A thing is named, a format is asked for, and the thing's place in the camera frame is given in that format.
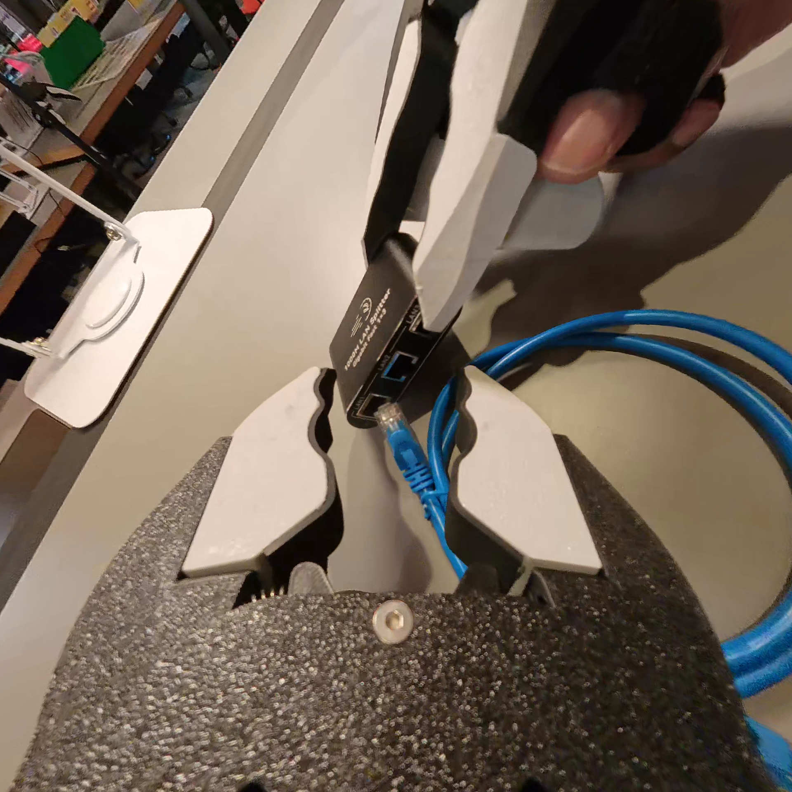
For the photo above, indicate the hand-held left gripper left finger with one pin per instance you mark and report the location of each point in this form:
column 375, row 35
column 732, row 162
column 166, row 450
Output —
column 260, row 489

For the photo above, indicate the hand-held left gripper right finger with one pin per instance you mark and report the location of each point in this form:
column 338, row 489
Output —
column 526, row 489

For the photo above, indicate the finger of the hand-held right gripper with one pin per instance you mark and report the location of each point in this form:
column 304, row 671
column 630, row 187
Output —
column 396, row 124
column 470, row 185

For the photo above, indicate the black ethernet port splitter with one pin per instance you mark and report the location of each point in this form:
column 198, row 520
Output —
column 371, row 322

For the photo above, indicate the person's right hand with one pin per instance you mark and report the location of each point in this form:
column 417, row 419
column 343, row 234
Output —
column 588, row 136

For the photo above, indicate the white document stand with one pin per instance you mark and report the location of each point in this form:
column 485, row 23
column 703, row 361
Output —
column 154, row 278

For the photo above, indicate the wooden workbench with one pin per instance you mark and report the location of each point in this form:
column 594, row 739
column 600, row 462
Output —
column 130, row 77

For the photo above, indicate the green box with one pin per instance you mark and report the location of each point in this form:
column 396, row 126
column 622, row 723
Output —
column 71, row 52

